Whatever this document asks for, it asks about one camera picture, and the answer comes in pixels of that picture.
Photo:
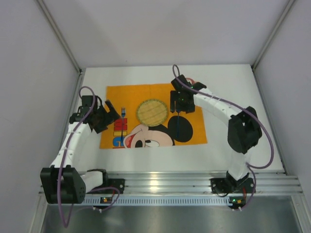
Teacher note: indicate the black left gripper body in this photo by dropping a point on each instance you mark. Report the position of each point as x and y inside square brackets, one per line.
[103, 119]

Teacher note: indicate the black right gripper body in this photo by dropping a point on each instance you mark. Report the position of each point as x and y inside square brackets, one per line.
[181, 107]

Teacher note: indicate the blue metal fork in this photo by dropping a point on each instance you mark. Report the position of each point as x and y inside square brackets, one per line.
[123, 114]

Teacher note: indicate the pink plastic cup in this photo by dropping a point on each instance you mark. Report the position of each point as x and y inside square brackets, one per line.
[191, 81]

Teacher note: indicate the yellow woven round plate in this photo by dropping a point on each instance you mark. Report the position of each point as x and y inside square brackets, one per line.
[152, 112]

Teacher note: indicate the orange cartoon print cloth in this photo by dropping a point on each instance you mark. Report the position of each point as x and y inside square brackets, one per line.
[135, 135]

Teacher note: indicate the blue metal spoon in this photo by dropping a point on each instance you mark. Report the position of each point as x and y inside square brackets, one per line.
[178, 124]

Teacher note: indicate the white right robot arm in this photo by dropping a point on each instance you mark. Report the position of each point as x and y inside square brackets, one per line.
[243, 132]

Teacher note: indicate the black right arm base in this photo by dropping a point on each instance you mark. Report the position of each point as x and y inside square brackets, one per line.
[228, 185]

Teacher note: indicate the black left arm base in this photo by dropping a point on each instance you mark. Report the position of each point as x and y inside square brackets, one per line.
[106, 188]

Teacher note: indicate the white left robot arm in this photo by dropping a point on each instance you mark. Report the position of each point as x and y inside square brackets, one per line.
[61, 181]

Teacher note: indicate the aluminium mounting rail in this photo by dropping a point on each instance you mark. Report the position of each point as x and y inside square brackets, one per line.
[189, 189]

